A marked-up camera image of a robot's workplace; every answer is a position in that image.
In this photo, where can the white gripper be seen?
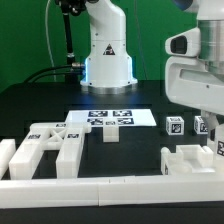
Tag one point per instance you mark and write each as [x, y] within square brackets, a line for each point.
[189, 82]

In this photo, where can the white chair seat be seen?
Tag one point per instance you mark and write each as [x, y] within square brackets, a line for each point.
[187, 159]

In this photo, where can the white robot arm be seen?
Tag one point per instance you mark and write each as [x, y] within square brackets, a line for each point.
[109, 67]

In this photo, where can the white tagged cube right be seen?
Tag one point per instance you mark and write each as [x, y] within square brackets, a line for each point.
[199, 125]

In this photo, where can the white tagged cube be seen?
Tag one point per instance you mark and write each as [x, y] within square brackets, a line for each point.
[199, 125]
[175, 125]

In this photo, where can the white tagged cube left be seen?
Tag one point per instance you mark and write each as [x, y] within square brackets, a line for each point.
[175, 125]

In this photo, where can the white tagged base sheet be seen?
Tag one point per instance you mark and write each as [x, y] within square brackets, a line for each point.
[122, 117]

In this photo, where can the white U-shaped fence wall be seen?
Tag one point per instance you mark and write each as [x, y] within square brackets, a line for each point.
[202, 187]

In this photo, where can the white chair back frame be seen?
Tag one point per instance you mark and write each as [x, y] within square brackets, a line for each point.
[65, 138]

